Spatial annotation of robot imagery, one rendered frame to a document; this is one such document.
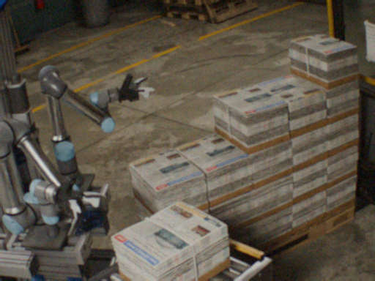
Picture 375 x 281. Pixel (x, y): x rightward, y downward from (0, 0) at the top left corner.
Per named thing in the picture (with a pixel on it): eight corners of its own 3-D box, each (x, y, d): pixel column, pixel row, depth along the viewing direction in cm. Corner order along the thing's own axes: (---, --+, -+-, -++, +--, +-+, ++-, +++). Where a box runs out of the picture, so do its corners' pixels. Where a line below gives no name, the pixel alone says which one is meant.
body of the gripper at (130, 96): (137, 94, 324) (116, 99, 321) (135, 80, 319) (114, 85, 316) (140, 99, 318) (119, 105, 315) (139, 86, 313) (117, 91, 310)
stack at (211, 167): (149, 273, 362) (126, 162, 325) (294, 211, 407) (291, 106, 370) (176, 304, 331) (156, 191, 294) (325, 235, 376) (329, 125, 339)
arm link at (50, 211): (69, 215, 238) (63, 193, 233) (52, 227, 230) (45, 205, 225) (56, 210, 242) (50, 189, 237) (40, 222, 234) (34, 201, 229)
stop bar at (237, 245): (192, 225, 269) (192, 221, 268) (265, 255, 240) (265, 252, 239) (187, 228, 267) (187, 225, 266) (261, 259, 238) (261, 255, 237)
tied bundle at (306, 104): (255, 118, 359) (253, 84, 349) (291, 107, 370) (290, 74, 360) (291, 140, 328) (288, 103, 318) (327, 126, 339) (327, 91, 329)
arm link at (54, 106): (56, 165, 312) (38, 74, 288) (53, 154, 325) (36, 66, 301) (76, 160, 315) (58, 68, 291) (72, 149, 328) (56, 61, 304)
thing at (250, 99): (212, 96, 337) (212, 95, 337) (253, 85, 348) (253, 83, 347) (245, 117, 307) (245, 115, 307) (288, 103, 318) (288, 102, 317)
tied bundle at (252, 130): (214, 132, 348) (210, 96, 338) (255, 119, 358) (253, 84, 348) (247, 156, 317) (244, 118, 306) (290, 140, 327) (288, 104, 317)
